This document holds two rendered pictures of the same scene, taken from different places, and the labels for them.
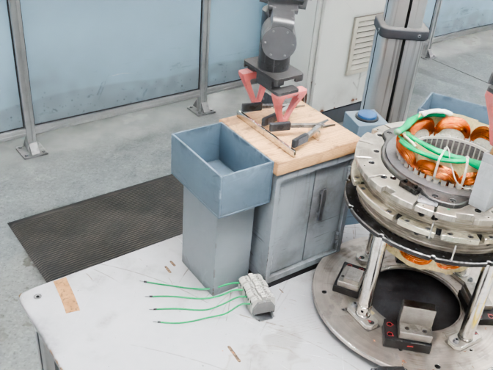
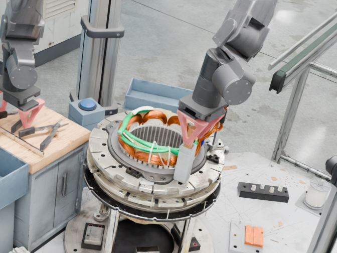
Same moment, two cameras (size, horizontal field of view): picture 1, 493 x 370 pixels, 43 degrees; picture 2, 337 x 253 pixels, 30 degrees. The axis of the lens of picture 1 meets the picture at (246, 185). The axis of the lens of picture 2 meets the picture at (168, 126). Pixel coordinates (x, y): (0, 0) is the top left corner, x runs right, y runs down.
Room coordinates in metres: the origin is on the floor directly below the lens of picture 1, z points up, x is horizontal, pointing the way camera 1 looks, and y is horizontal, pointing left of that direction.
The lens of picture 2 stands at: (-0.19, 0.16, 1.93)
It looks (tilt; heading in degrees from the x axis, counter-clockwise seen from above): 32 degrees down; 335
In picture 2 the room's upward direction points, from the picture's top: 11 degrees clockwise
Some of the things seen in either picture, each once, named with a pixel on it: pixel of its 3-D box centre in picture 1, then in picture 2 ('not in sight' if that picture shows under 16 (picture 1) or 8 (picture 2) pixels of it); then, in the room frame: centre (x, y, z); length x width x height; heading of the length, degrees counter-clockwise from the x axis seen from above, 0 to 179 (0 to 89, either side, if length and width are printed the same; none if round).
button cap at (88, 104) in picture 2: (367, 114); (87, 104); (1.20, -0.24, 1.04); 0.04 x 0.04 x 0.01
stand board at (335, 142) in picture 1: (290, 134); (33, 134); (1.05, -0.07, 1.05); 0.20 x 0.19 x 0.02; 127
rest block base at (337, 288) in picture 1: (351, 280); (93, 236); (0.94, -0.22, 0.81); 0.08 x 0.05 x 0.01; 159
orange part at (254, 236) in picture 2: not in sight; (254, 236); (0.88, -0.65, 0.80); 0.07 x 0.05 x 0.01; 154
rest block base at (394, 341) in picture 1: (406, 335); not in sight; (0.80, -0.30, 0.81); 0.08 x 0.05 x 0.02; 83
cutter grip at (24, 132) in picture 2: (279, 126); (26, 132); (1.01, -0.05, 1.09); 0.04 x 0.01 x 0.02; 112
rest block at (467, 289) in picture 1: (477, 295); (184, 231); (0.90, -0.45, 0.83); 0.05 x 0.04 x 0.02; 5
